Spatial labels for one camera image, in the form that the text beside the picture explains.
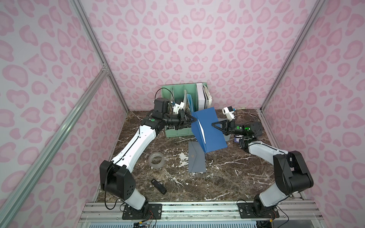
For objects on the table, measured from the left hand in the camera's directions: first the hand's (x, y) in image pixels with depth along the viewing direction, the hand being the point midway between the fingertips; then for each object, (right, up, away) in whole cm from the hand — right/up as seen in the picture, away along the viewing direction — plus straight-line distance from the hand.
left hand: (196, 119), depth 71 cm
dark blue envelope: (+7, -9, -1) cm, 12 cm away
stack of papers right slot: (+9, +15, +22) cm, 28 cm away
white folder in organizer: (+5, +15, +22) cm, 27 cm away
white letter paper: (+3, -6, -1) cm, 7 cm away
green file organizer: (-5, +18, +27) cm, 33 cm away
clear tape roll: (-26, -23, +21) cm, 40 cm away
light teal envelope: (+16, -9, +1) cm, 18 cm away
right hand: (+8, -5, -1) cm, 9 cm away
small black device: (-21, -38, +10) cm, 44 cm away
